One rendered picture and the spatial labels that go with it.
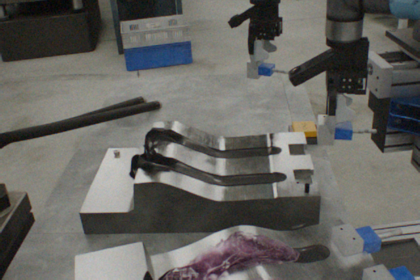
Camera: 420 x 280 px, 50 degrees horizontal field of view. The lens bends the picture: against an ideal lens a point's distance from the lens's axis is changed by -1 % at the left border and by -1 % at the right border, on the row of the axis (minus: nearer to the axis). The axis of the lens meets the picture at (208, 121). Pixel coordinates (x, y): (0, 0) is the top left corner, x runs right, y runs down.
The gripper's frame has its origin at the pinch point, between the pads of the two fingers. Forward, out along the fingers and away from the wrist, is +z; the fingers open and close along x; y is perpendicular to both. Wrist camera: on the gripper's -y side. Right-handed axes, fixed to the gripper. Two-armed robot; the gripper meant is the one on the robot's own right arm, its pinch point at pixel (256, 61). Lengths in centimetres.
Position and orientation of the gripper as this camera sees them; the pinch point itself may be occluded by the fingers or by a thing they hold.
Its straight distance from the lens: 143.3
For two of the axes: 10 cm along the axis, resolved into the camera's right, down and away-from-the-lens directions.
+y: 8.8, 1.6, -4.4
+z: 0.7, 8.8, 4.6
